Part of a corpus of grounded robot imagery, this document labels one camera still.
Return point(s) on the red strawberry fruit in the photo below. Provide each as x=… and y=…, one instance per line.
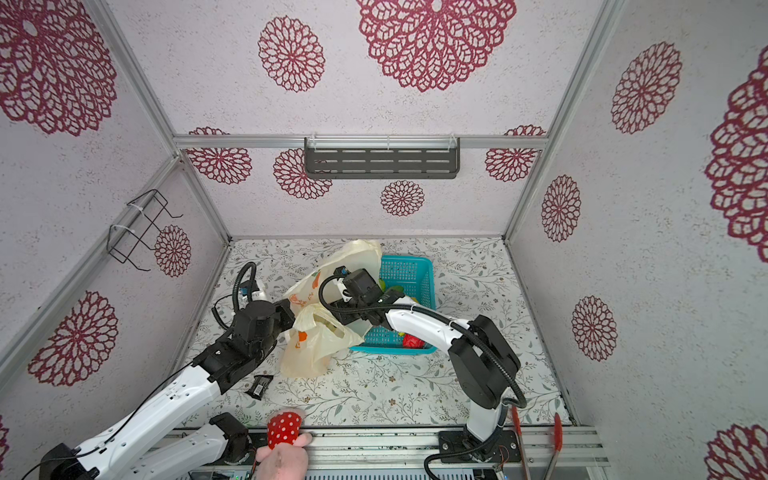
x=412, y=342

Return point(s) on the cream plastic bag orange print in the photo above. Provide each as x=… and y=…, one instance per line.
x=316, y=334

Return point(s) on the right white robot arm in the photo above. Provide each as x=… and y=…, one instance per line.
x=484, y=362

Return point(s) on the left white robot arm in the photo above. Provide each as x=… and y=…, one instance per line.
x=129, y=450

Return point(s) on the teal plastic basket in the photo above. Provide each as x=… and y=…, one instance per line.
x=415, y=276

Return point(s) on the grey wall shelf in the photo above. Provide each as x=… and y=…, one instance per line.
x=387, y=159

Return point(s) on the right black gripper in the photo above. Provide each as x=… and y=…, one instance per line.
x=344, y=317

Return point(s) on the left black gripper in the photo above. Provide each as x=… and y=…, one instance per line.
x=283, y=311

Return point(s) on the red handled tongs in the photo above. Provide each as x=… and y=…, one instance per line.
x=557, y=446

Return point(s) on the pink plush toy spotted cap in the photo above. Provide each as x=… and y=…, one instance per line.
x=285, y=456

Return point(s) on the black wire wall rack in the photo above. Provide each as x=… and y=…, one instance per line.
x=149, y=213

